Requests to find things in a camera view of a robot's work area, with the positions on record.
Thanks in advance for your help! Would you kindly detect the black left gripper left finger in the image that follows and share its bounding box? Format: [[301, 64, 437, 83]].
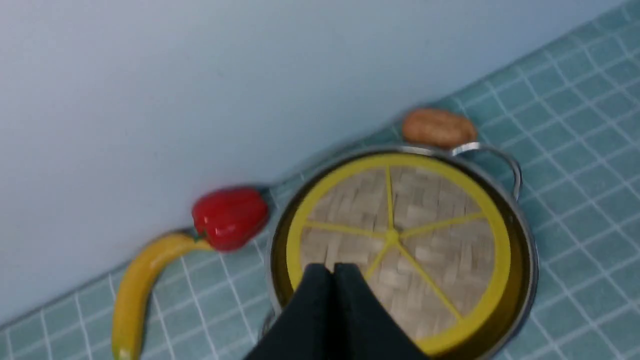
[[245, 264, 334, 360]]

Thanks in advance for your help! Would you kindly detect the green checkered tablecloth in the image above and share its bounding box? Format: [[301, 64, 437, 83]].
[[1, 0, 639, 360]]

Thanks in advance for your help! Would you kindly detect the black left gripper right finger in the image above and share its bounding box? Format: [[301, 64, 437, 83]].
[[334, 263, 429, 360]]

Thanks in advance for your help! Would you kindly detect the woven bamboo steamer lid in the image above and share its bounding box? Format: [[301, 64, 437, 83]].
[[284, 152, 512, 357]]

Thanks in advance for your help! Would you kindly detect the stainless steel pot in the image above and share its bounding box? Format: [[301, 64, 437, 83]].
[[259, 142, 538, 360]]

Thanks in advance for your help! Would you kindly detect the yellow banana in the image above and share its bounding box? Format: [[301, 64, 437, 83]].
[[110, 232, 214, 360]]

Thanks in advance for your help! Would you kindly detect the red bell pepper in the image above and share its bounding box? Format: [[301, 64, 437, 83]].
[[191, 186, 269, 252]]

